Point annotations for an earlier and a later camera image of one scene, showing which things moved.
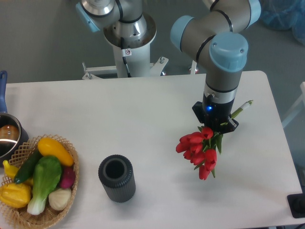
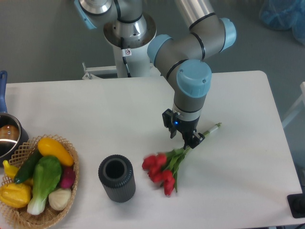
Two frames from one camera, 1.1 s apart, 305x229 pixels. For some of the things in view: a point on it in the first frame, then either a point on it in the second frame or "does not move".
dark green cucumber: (26, 170) does not move
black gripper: (214, 114) → (187, 128)
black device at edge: (296, 202) does not move
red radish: (67, 177) does not move
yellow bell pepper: (15, 195) does not move
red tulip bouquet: (197, 147) → (163, 167)
